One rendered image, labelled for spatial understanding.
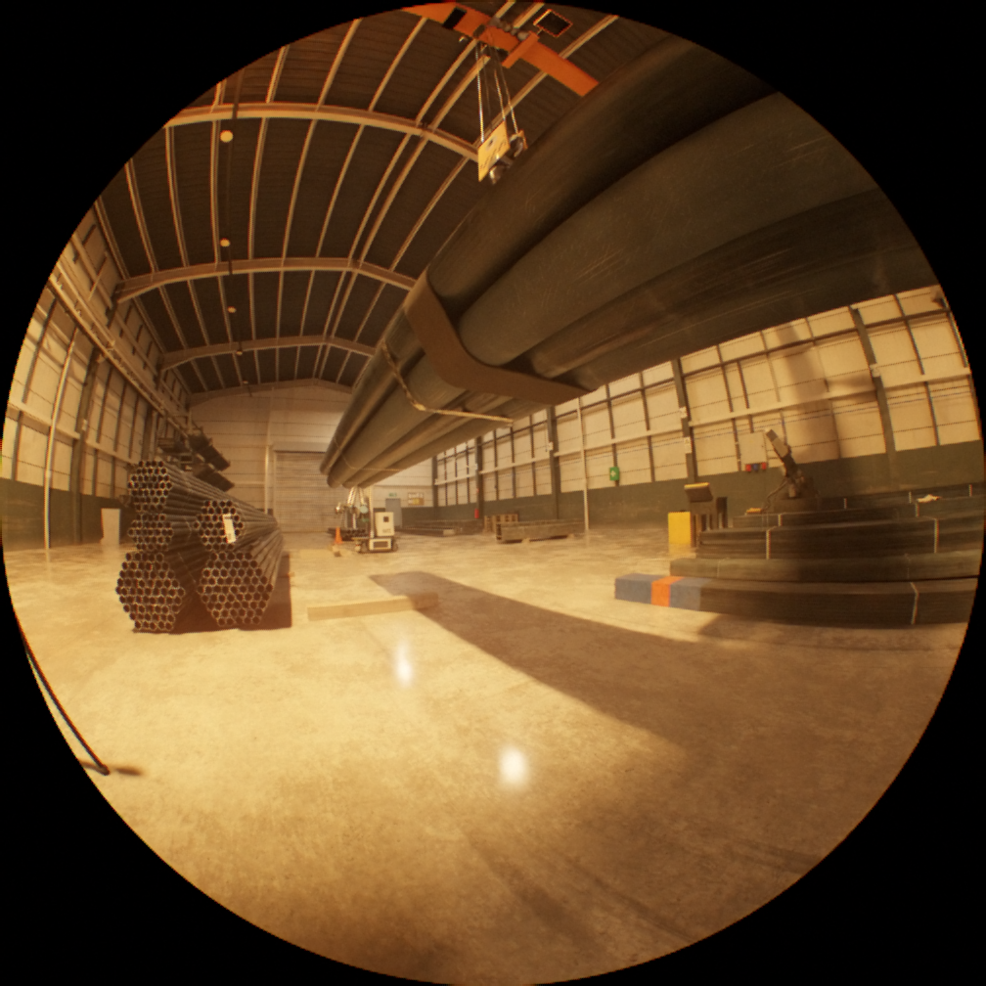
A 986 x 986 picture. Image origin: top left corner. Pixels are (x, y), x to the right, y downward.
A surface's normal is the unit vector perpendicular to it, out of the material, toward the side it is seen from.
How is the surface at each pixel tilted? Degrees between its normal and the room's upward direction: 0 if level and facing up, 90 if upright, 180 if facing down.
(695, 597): 90
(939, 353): 90
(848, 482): 90
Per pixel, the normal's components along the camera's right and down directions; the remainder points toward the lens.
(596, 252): -0.61, 0.65
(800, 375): -0.83, 0.00
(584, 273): -0.43, 0.83
